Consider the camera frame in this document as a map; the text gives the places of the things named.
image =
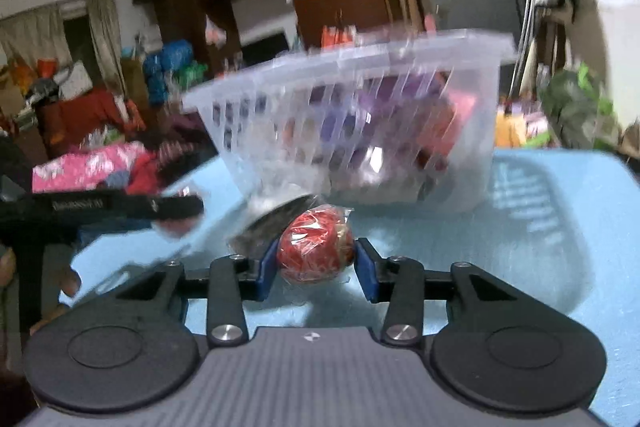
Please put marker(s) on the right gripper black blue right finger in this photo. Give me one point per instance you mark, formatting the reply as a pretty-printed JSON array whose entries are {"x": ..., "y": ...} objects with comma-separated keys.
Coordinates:
[{"x": 399, "y": 282}]

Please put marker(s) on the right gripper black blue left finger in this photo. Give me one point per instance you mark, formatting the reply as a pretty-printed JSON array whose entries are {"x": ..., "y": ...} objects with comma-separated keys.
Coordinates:
[{"x": 231, "y": 281}]

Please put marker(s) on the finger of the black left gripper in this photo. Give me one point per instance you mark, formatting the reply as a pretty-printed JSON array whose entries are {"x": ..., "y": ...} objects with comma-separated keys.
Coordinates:
[{"x": 83, "y": 208}]

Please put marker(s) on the red ball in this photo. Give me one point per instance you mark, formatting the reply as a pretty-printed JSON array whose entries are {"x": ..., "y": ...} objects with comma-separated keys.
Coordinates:
[{"x": 317, "y": 246}]

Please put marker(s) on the pink floral blanket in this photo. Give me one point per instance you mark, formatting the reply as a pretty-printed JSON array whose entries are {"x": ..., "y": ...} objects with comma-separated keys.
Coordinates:
[{"x": 85, "y": 169}]

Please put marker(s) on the clear bag dark contents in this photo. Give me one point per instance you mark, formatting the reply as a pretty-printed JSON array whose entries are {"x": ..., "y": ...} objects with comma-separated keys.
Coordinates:
[{"x": 265, "y": 229}]

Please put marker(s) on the clear plastic basket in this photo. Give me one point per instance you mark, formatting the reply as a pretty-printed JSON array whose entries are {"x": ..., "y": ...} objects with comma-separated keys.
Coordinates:
[{"x": 390, "y": 119}]

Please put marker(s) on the yellow floral cloth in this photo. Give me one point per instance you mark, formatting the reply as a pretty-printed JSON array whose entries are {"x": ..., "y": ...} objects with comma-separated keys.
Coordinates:
[{"x": 522, "y": 130}]

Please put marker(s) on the blue plastic bags pile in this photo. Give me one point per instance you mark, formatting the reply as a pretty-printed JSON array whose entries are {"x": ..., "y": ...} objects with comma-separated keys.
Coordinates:
[{"x": 171, "y": 71}]

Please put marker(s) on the beige curtain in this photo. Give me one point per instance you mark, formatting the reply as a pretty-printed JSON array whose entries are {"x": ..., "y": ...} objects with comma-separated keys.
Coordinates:
[{"x": 105, "y": 34}]

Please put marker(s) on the green plastic bag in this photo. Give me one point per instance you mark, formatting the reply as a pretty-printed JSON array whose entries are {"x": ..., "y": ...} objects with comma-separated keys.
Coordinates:
[{"x": 580, "y": 113}]

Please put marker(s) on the red white hanging bag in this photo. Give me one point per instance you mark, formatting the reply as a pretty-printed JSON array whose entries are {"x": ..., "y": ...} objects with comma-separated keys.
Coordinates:
[{"x": 332, "y": 36}]

